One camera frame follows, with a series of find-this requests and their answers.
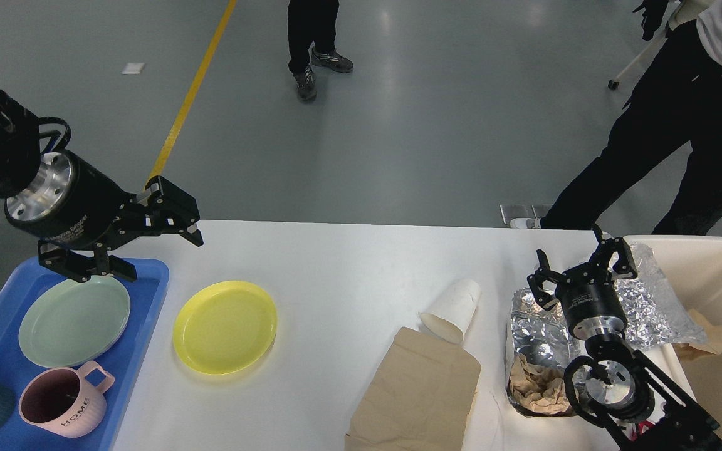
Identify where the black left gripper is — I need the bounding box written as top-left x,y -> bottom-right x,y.
6,150 -> 204,283

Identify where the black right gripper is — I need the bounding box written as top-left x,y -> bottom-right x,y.
527,224 -> 638,341

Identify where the yellow plastic plate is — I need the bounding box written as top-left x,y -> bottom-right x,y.
172,281 -> 278,376

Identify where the pink HOME mug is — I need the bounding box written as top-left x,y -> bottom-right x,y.
18,361 -> 115,438

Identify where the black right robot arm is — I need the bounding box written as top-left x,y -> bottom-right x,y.
527,226 -> 722,450

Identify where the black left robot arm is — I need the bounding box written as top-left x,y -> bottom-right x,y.
0,89 -> 204,283

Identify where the crumpled foil sheet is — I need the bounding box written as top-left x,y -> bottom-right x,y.
614,242 -> 707,350

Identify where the foil tray with paper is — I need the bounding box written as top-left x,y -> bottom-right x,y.
505,288 -> 583,417

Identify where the pale green plate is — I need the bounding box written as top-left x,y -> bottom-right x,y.
18,276 -> 131,368

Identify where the white paper cup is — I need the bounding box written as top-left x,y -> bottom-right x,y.
419,279 -> 482,345

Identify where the brown paper in bin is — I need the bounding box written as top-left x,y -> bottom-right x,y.
672,309 -> 722,361

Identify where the brown paper bag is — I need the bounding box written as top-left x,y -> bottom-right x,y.
344,326 -> 481,450

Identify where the person in grey shirt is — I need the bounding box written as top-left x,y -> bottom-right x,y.
510,1 -> 722,235

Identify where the white office chair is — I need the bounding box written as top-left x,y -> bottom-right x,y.
607,1 -> 713,91

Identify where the person in black trousers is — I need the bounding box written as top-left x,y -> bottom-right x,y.
287,1 -> 353,103

